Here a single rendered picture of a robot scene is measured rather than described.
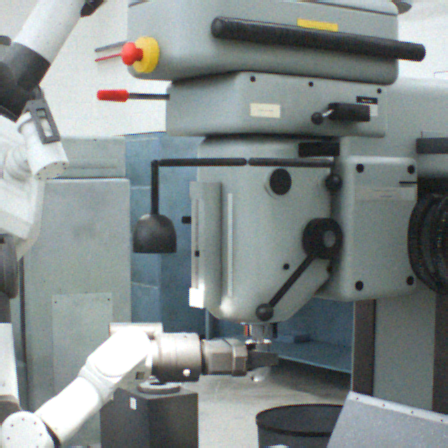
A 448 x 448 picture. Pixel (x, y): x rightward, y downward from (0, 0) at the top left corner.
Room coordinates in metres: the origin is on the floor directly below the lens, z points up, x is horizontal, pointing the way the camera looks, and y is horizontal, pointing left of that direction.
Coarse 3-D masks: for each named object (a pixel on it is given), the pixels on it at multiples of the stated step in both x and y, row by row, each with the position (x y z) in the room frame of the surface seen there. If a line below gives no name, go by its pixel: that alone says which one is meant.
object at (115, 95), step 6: (102, 90) 1.62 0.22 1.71; (108, 90) 1.63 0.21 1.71; (114, 90) 1.63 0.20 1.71; (120, 90) 1.64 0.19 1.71; (126, 90) 1.65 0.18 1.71; (102, 96) 1.62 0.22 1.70; (108, 96) 1.62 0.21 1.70; (114, 96) 1.63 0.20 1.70; (120, 96) 1.64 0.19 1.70; (126, 96) 1.64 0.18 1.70; (132, 96) 1.66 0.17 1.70; (138, 96) 1.66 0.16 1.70; (144, 96) 1.67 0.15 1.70; (150, 96) 1.68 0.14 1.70; (156, 96) 1.68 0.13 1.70; (162, 96) 1.69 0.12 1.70; (168, 96) 1.70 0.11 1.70
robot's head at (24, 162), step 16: (16, 128) 1.64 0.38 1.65; (32, 128) 1.62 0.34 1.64; (48, 128) 1.64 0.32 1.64; (32, 144) 1.61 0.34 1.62; (48, 144) 1.61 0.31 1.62; (16, 160) 1.64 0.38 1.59; (32, 160) 1.60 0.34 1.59; (48, 160) 1.59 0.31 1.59; (64, 160) 1.61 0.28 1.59; (48, 176) 1.64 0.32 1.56
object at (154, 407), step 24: (144, 384) 1.92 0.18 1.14; (168, 384) 1.92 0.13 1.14; (120, 408) 1.94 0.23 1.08; (144, 408) 1.86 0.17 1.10; (168, 408) 1.87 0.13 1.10; (192, 408) 1.90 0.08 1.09; (120, 432) 1.94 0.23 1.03; (144, 432) 1.86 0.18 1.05; (168, 432) 1.87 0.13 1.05; (192, 432) 1.90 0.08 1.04
